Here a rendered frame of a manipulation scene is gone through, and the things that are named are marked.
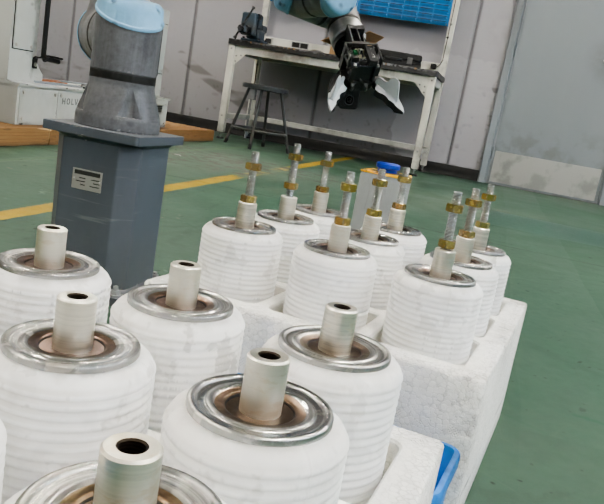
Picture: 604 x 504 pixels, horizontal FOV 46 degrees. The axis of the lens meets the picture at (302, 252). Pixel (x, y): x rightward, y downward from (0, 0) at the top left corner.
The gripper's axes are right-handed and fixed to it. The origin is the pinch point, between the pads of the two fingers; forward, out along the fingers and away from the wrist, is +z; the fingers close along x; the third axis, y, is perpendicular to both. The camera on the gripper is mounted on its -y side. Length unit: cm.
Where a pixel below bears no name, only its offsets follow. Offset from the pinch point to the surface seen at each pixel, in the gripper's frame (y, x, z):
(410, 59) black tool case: -220, 160, -303
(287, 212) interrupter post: 22, -27, 43
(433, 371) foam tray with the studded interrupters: 34, -19, 73
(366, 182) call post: 10.5, -9.0, 27.3
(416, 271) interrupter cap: 35, -18, 62
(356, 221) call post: 5.3, -10.2, 31.2
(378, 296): 23, -17, 57
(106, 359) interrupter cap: 57, -48, 82
